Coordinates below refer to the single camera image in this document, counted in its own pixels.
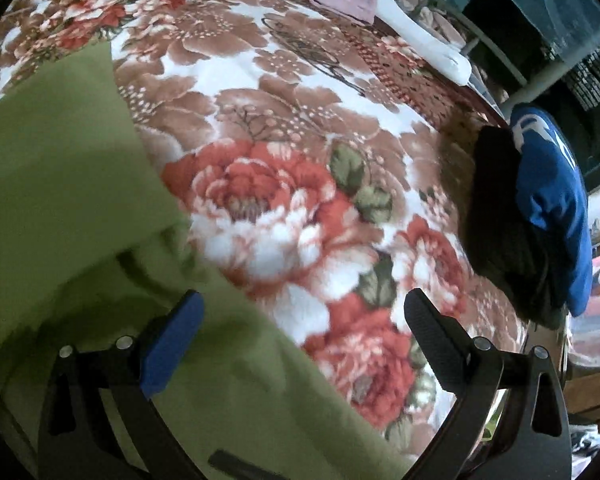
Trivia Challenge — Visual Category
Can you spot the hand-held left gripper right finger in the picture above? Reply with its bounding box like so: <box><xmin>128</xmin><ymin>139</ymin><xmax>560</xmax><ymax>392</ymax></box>
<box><xmin>404</xmin><ymin>287</ymin><xmax>573</xmax><ymax>480</ymax></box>

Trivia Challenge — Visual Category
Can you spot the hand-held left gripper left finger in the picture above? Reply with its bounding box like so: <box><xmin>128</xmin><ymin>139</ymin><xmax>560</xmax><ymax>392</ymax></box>
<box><xmin>37</xmin><ymin>289</ymin><xmax>206</xmax><ymax>480</ymax></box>

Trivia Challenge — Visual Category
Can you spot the green cloth garment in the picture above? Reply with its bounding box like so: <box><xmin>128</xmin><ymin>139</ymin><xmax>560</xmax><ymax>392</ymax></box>
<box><xmin>0</xmin><ymin>40</ymin><xmax>416</xmax><ymax>480</ymax></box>

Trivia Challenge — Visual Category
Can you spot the black folded garment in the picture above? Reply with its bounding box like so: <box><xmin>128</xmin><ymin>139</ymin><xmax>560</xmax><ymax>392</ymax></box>
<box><xmin>462</xmin><ymin>125</ymin><xmax>568</xmax><ymax>328</ymax></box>

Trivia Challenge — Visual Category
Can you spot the blue folded garment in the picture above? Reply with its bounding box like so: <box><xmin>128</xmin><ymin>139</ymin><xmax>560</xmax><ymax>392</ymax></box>
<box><xmin>509</xmin><ymin>102</ymin><xmax>593</xmax><ymax>317</ymax></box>

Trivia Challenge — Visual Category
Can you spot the floral printed blanket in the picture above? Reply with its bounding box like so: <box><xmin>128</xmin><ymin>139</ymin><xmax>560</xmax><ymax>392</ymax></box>
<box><xmin>0</xmin><ymin>0</ymin><xmax>531</xmax><ymax>461</ymax></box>

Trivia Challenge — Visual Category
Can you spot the white bolster pillow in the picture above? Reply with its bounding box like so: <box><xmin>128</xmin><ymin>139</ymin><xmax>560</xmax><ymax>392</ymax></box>
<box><xmin>375</xmin><ymin>0</ymin><xmax>473</xmax><ymax>86</ymax></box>

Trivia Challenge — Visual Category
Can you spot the grey metal frame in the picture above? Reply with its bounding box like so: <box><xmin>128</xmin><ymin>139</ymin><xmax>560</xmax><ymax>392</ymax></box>
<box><xmin>385</xmin><ymin>0</ymin><xmax>566</xmax><ymax>106</ymax></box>

